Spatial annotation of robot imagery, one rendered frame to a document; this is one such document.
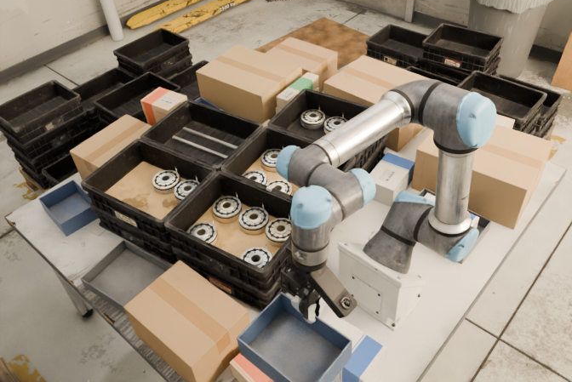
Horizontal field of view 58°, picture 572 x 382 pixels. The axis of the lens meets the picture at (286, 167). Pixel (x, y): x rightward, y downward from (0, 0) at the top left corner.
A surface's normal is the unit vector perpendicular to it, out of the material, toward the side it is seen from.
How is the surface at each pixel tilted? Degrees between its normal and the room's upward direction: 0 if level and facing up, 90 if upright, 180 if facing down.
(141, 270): 0
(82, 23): 90
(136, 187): 0
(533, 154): 0
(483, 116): 78
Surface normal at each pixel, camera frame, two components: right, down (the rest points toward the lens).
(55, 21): 0.75, 0.40
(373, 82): -0.06, -0.75
